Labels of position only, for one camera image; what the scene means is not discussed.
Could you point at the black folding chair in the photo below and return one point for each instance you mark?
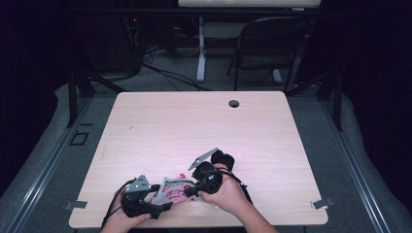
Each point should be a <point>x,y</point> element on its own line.
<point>259,32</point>

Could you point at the grey metal table bracket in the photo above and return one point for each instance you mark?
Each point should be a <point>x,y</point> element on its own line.
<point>76,205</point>
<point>322,203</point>

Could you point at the pink and white plastic bag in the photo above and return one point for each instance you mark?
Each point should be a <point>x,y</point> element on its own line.
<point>175,194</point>

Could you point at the aluminium floor rail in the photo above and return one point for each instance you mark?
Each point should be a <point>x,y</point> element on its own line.
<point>360,184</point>
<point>41,181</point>

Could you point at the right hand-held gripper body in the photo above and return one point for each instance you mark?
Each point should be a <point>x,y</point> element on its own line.
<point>207,181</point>

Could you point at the dark equipment with red light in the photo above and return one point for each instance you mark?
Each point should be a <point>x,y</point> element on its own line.
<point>107,45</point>

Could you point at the person's right hand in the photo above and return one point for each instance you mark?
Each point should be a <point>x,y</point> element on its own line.
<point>230,194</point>

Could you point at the person's left hand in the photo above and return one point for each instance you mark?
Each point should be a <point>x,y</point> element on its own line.
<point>121,223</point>

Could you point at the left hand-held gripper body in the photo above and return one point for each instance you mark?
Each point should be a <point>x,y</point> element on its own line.
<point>137,202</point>

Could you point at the white desk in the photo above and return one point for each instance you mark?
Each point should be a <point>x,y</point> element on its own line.
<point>249,3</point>

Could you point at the black metal frame stand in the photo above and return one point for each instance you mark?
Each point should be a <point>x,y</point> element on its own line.
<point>337,106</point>
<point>72,103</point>

